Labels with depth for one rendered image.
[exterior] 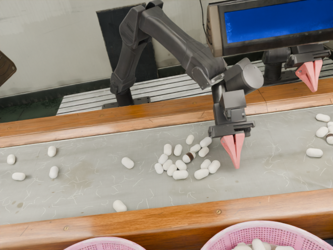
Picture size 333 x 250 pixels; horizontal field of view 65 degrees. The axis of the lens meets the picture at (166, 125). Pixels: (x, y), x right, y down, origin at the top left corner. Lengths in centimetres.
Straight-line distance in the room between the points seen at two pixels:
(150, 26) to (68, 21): 196
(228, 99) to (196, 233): 27
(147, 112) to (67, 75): 205
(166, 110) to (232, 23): 45
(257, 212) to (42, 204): 48
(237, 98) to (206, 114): 26
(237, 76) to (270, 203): 27
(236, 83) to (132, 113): 38
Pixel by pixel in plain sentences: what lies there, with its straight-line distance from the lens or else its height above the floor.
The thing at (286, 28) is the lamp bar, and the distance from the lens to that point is 45.
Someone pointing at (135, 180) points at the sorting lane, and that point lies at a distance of 65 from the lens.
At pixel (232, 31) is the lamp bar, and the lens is 42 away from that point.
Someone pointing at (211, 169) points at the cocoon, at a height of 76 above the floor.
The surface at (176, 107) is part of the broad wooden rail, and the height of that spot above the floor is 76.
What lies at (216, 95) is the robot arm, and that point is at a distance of 63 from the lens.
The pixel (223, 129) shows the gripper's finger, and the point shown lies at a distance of 60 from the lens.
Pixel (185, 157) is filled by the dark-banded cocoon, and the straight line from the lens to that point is 65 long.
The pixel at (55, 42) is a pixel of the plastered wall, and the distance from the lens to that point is 272.
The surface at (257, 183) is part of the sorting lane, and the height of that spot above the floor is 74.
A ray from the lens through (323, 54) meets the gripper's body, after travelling 83.
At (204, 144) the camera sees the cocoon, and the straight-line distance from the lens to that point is 68.
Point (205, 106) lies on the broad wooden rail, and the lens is 81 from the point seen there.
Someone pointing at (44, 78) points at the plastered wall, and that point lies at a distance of 289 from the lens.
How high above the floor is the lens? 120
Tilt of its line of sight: 36 degrees down
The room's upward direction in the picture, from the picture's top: 10 degrees counter-clockwise
